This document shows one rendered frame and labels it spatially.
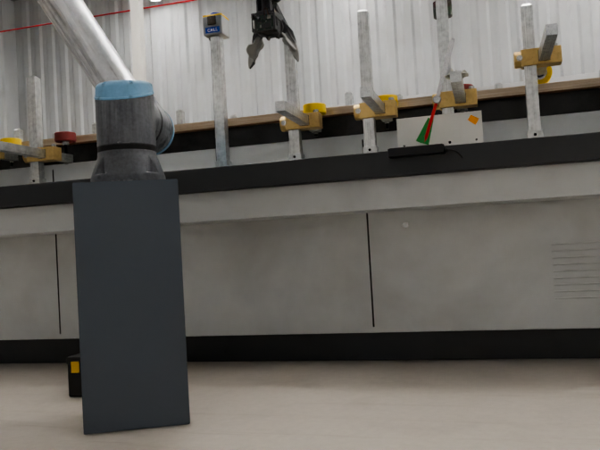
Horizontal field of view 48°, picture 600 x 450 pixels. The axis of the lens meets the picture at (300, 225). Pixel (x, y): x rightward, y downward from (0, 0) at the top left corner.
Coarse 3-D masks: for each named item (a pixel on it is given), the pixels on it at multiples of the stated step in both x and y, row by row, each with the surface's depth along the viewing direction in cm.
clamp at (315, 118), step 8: (312, 112) 222; (320, 112) 224; (280, 120) 225; (288, 120) 224; (312, 120) 222; (320, 120) 223; (280, 128) 225; (288, 128) 224; (296, 128) 223; (304, 128) 223; (312, 128) 223; (320, 128) 224
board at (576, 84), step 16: (576, 80) 218; (592, 80) 217; (480, 96) 226; (496, 96) 225; (512, 96) 226; (336, 112) 239; (352, 112) 238; (176, 128) 256; (192, 128) 254; (208, 128) 252; (48, 144) 271
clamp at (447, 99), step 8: (472, 88) 208; (432, 96) 212; (440, 96) 211; (448, 96) 210; (472, 96) 208; (440, 104) 211; (448, 104) 210; (456, 104) 210; (464, 104) 209; (472, 104) 209
